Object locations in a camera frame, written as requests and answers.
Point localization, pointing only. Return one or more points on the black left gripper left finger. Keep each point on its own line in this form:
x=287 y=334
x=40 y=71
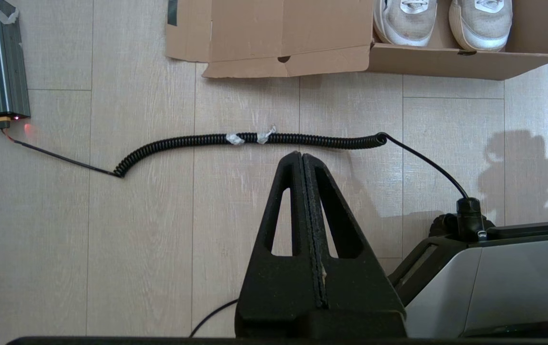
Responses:
x=264 y=287

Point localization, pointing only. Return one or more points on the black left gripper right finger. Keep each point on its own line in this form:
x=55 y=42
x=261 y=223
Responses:
x=360 y=292

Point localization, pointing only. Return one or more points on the brown cardboard shoe box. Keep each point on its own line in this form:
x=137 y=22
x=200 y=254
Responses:
x=255 y=33

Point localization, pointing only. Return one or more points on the white lace-up sneaker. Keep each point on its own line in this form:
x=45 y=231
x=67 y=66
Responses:
x=405 y=24
x=480 y=26

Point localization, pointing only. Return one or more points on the grey black robot base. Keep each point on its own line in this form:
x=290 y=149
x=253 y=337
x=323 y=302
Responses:
x=504 y=282

